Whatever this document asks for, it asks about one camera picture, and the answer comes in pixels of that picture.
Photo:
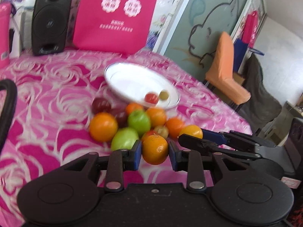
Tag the orange covered chair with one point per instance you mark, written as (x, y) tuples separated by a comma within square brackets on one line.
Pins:
[(220, 74)]

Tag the large orange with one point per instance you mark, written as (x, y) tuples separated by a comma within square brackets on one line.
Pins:
[(103, 127), (155, 149)]

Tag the dark red apple left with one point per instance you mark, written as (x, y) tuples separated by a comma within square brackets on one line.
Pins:
[(100, 105)]

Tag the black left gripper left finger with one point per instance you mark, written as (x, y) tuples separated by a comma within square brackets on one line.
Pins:
[(68, 195)]

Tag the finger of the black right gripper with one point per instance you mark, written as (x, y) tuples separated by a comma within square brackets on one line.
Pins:
[(206, 148), (235, 138)]

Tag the white round plate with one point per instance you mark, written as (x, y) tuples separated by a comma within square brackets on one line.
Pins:
[(133, 82)]

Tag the dark grey covered chair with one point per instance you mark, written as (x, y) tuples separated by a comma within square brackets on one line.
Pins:
[(262, 107)]

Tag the blue bag by chair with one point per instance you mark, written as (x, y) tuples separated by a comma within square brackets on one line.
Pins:
[(240, 50)]

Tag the pink tote bag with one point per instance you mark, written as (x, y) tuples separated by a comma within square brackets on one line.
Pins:
[(119, 26)]

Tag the pink thermos bottle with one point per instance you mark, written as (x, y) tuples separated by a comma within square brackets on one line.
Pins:
[(4, 33)]

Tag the pink rose tablecloth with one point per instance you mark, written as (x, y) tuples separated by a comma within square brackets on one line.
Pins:
[(55, 92)]

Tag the small red orange fruit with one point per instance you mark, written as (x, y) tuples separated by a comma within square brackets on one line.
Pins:
[(147, 134)]

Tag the olive brown small fruit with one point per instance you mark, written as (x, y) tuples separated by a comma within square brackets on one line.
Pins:
[(162, 131)]

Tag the tangerine right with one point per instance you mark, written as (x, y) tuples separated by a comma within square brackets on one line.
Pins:
[(174, 126)]

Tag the tangerine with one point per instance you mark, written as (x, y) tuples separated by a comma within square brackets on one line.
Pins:
[(174, 126), (131, 107)]

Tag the black loudspeaker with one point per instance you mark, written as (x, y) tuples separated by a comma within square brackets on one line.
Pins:
[(49, 26)]

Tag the tangerine back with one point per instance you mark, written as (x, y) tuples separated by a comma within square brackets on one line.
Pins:
[(131, 107)]

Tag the small tan longan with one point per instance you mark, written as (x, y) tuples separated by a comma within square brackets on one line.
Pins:
[(163, 95)]

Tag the green apple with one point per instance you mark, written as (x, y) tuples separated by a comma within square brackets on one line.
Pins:
[(125, 138), (140, 121)]

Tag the orange middle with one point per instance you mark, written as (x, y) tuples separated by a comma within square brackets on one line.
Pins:
[(157, 116)]

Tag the green apple back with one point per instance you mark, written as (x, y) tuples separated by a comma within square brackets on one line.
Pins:
[(140, 121)]

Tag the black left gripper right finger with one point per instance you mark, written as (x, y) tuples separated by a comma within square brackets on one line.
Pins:
[(222, 191)]

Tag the pink bag by door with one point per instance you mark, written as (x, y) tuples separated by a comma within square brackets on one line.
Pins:
[(250, 29)]

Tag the green apple front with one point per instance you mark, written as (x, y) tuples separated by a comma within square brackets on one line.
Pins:
[(125, 138)]

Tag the yellow orange far right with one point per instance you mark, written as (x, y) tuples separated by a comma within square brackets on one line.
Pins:
[(192, 130)]

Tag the dark red apple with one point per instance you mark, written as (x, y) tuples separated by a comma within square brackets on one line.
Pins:
[(100, 105), (120, 116)]

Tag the dark red apple right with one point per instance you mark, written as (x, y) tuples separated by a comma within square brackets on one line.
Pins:
[(120, 116)]

